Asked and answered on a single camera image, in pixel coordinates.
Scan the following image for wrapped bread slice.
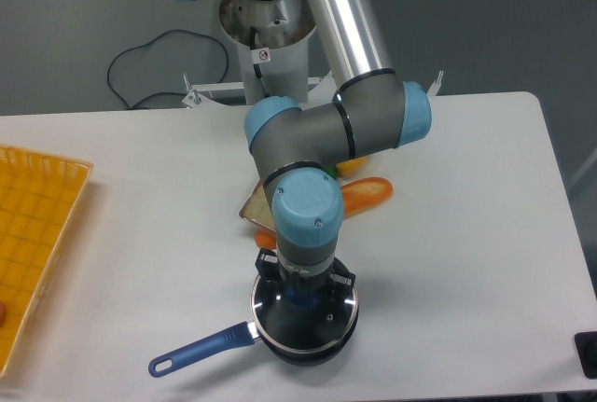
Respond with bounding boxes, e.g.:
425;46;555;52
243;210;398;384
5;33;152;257
239;183;275;233

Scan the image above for orange baguette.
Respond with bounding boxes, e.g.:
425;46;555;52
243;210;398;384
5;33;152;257
340;177;394;217

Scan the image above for black cable on floor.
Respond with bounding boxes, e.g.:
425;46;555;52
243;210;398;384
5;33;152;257
106;29;230;110

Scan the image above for glass lid blue knob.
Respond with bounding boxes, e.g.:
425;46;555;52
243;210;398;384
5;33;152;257
251;253;359;364

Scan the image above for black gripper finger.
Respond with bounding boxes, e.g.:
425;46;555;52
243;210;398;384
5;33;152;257
255;248;279;284
329;272;356;304

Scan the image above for black device at table edge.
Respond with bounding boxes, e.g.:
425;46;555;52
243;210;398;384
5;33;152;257
574;331;597;380

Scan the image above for green bell pepper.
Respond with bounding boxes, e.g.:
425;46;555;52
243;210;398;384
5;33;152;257
326;167;338;179

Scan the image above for blue handled saucepan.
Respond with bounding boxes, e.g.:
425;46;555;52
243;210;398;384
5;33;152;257
148;313;358;378

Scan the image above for yellow plastic basket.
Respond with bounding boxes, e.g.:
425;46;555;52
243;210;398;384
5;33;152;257
1;145;93;375

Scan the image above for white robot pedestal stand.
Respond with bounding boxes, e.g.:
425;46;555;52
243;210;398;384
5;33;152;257
181;0;341;108

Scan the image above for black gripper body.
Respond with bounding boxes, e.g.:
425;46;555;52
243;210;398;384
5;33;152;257
278;259;343;299

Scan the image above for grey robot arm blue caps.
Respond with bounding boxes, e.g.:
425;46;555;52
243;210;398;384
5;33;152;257
244;0;432;291

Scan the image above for orange carrot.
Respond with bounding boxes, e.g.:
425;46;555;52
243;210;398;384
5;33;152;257
254;230;277;250

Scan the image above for yellow bell pepper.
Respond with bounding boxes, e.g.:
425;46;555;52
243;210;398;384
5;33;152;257
336;157;368;177

